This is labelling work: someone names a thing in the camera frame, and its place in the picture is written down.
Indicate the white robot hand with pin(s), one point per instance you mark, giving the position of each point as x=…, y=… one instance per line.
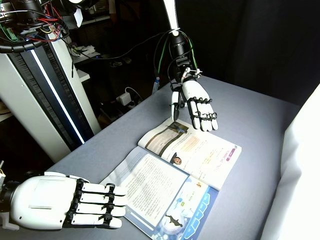
x=40, y=200
x=193, y=91

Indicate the textbook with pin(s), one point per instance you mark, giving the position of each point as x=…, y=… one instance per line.
x=162, y=182

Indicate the grey tablecloth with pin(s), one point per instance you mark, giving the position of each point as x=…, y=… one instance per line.
x=237, y=120

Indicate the white power adapter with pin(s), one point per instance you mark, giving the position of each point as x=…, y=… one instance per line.
x=124, y=98

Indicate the black curtain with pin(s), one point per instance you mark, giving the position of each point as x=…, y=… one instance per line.
x=250, y=37

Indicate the white robot lift column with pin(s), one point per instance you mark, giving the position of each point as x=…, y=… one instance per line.
x=30, y=100

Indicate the white shelf board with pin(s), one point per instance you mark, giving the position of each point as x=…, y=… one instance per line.
x=83, y=74

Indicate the white backdrop cloth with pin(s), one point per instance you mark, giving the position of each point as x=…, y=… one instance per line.
x=297, y=175

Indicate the white paper tag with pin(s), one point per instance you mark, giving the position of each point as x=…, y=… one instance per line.
x=78, y=18

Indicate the robot head wiring assembly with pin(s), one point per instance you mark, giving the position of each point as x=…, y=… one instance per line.
x=27, y=15

